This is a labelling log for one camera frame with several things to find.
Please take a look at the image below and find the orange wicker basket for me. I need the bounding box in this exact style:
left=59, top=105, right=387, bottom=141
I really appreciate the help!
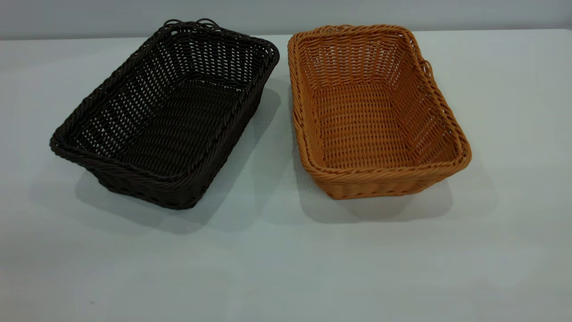
left=287, top=24, right=472, bottom=200

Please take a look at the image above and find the black wicker basket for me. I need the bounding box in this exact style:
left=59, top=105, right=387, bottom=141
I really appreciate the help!
left=49, top=19, right=280, bottom=210

